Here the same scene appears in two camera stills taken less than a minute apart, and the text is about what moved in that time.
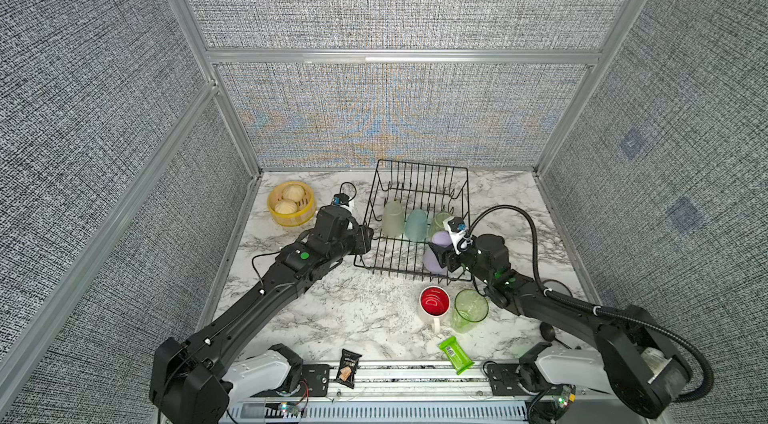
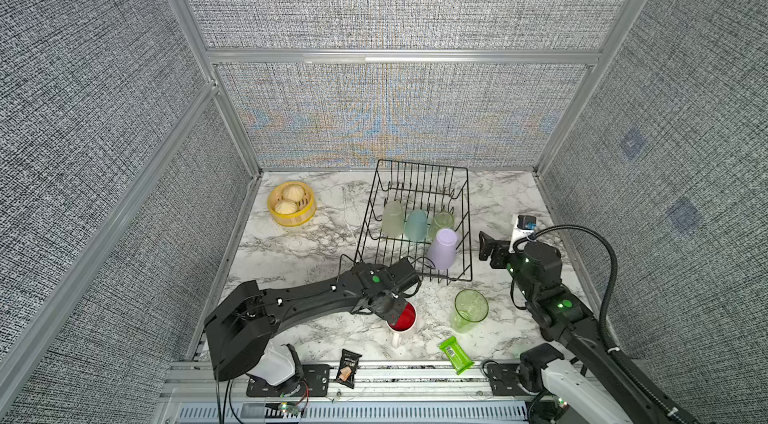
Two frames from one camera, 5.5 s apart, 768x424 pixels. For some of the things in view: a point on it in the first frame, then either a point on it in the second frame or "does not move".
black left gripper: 363,241 → 395,314
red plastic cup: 434,303 → 404,323
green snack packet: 456,355 does not move
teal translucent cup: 416,225 does not move
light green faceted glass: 437,224 does not move
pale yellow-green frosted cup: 393,219 does not move
